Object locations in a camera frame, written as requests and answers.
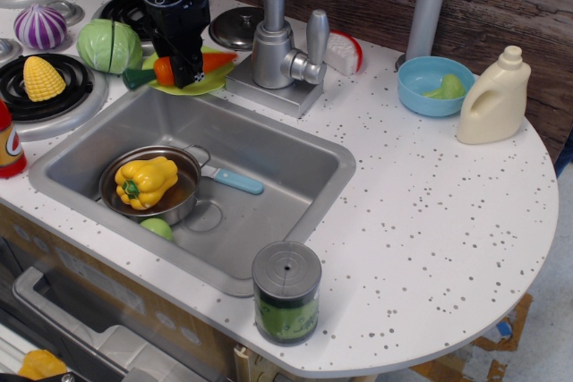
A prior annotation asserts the silver stove knob middle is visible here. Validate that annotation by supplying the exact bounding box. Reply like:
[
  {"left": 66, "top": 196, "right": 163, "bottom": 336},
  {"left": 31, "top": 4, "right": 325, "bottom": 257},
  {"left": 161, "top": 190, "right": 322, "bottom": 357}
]
[{"left": 47, "top": 0, "right": 85, "bottom": 27}]

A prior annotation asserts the silver pot lid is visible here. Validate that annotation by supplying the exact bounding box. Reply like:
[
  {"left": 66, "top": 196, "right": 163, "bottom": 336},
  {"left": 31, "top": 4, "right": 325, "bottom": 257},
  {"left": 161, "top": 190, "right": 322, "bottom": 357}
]
[{"left": 209, "top": 6, "right": 264, "bottom": 51}]

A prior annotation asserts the back right stove burner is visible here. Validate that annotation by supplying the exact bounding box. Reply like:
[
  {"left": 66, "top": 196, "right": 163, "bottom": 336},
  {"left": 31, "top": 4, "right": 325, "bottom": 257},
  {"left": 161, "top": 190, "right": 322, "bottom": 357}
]
[{"left": 96, "top": 0, "right": 153, "bottom": 47}]

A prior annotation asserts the white red cheese wedge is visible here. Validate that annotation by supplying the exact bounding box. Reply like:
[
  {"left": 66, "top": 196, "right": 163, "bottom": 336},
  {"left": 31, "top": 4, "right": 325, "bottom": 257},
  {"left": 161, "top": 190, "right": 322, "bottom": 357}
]
[{"left": 324, "top": 30, "right": 363, "bottom": 76}]

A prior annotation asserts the orange toy carrot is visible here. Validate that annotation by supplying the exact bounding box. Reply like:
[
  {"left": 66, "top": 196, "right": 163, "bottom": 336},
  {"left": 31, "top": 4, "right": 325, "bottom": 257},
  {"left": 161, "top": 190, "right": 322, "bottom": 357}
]
[{"left": 122, "top": 51, "right": 237, "bottom": 89}]

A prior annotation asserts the front left stove burner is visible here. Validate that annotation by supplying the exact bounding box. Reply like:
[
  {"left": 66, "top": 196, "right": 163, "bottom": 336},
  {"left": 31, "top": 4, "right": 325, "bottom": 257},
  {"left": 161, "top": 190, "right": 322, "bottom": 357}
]
[{"left": 1, "top": 53, "right": 108, "bottom": 142}]

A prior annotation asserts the green toy cabbage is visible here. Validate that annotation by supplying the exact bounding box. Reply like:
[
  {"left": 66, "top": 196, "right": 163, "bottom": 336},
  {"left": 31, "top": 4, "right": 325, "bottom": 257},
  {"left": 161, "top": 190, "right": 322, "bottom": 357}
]
[{"left": 76, "top": 19, "right": 142, "bottom": 74}]

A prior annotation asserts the grey vertical pole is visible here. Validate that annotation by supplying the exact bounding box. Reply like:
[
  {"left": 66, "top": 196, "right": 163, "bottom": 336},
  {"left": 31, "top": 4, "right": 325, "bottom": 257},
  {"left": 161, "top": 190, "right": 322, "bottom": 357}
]
[{"left": 395, "top": 0, "right": 443, "bottom": 70}]

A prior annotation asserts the silver oven door handle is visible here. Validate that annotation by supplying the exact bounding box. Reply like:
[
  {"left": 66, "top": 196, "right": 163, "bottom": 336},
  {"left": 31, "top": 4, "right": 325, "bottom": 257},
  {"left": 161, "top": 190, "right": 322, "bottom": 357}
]
[{"left": 12, "top": 265, "right": 131, "bottom": 377}]

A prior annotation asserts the silver stove knob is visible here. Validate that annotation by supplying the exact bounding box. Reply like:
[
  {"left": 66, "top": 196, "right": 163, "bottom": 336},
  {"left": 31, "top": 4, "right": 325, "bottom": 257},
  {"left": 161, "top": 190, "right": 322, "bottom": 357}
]
[
  {"left": 47, "top": 0, "right": 85, "bottom": 27},
  {"left": 0, "top": 38, "right": 22, "bottom": 64}
]

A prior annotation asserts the grey green can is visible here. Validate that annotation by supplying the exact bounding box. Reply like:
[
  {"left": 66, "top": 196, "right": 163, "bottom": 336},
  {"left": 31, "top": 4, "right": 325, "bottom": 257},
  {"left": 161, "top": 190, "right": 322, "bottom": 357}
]
[{"left": 252, "top": 241, "right": 322, "bottom": 345}]

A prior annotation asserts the small metal pot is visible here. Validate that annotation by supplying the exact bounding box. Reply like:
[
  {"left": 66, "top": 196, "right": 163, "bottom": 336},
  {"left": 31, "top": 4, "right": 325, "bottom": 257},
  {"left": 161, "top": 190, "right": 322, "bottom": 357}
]
[{"left": 99, "top": 145, "right": 210, "bottom": 225}]

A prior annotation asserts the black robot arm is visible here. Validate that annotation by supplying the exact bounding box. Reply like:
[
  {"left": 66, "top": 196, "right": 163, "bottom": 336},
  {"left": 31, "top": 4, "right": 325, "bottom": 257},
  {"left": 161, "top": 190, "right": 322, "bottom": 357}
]
[{"left": 99, "top": 0, "right": 210, "bottom": 89}]

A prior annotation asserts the silver faucet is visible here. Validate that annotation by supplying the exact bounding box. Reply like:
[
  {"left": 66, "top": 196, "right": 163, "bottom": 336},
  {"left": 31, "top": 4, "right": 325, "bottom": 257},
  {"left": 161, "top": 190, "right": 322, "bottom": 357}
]
[{"left": 226, "top": 0, "right": 329, "bottom": 118}]

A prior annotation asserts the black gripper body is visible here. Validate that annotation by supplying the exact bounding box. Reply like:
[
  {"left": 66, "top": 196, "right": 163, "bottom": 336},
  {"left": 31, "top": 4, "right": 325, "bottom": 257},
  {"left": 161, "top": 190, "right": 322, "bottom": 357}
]
[{"left": 143, "top": 0, "right": 210, "bottom": 48}]

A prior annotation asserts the purple toy onion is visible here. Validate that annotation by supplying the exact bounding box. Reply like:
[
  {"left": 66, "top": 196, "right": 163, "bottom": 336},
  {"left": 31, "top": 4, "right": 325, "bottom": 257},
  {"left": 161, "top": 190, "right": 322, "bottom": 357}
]
[{"left": 13, "top": 4, "right": 68, "bottom": 50}]

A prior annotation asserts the yellow toy bell pepper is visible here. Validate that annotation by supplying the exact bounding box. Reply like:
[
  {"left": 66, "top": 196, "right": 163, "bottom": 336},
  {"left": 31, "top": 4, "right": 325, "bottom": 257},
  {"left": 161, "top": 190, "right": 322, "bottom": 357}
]
[{"left": 115, "top": 156, "right": 178, "bottom": 211}]

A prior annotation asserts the yellow toy corn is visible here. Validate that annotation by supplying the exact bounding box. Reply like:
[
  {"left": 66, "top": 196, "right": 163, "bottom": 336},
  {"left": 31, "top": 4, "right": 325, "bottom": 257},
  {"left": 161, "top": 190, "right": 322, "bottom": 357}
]
[{"left": 23, "top": 55, "right": 66, "bottom": 103}]

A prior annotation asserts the cream detergent bottle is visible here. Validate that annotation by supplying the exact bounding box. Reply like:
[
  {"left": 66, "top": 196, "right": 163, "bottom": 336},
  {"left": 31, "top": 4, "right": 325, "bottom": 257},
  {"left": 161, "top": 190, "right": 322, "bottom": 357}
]
[{"left": 457, "top": 46, "right": 531, "bottom": 144}]

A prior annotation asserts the light green plate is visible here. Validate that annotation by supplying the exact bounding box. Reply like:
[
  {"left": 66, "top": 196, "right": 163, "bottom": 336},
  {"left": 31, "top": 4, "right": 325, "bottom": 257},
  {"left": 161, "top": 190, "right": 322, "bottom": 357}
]
[{"left": 149, "top": 47, "right": 237, "bottom": 96}]

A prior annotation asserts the blue handled spatula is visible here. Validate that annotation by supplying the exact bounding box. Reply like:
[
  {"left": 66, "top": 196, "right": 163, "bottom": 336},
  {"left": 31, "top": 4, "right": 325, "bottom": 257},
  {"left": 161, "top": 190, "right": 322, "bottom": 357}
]
[{"left": 201, "top": 166, "right": 264, "bottom": 195}]

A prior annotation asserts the green toy ball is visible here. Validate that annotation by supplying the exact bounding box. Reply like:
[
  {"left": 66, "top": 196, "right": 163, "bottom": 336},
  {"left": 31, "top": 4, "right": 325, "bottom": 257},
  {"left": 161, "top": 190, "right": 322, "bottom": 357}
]
[{"left": 140, "top": 218, "right": 173, "bottom": 242}]

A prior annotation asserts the yellow object bottom left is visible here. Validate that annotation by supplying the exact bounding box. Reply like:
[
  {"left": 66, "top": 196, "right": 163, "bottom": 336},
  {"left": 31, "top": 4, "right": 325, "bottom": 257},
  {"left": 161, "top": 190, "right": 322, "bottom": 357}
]
[{"left": 17, "top": 350, "right": 67, "bottom": 380}]

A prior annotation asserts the red ketchup bottle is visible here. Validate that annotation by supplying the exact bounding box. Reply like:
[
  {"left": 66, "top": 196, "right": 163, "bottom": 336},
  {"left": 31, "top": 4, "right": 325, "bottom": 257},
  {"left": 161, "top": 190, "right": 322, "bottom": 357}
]
[{"left": 0, "top": 101, "right": 27, "bottom": 178}]

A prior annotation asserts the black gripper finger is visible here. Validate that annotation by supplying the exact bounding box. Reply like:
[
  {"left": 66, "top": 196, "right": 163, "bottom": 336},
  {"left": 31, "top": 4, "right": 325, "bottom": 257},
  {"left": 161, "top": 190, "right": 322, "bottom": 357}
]
[
  {"left": 151, "top": 35, "right": 175, "bottom": 57},
  {"left": 170, "top": 43, "right": 205, "bottom": 89}
]

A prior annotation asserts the silver sink basin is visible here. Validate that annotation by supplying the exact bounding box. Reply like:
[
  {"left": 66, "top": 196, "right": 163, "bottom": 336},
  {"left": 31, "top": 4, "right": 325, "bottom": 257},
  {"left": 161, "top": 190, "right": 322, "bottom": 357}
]
[{"left": 29, "top": 87, "right": 355, "bottom": 297}]

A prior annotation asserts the light blue bowl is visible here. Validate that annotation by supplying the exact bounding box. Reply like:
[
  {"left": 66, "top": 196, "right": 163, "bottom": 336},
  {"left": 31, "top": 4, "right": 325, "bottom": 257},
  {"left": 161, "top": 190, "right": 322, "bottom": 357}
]
[{"left": 398, "top": 56, "right": 475, "bottom": 117}]

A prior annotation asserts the light green toy vegetable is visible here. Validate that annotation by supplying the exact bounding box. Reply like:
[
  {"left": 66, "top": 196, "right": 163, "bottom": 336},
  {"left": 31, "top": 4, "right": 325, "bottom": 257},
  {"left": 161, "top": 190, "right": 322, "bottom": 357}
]
[{"left": 423, "top": 74, "right": 466, "bottom": 100}]

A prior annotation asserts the silver stove knob left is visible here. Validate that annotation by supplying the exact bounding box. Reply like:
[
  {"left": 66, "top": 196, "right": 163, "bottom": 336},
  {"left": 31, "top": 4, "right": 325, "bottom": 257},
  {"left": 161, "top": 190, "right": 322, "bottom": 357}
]
[{"left": 0, "top": 38, "right": 22, "bottom": 64}]

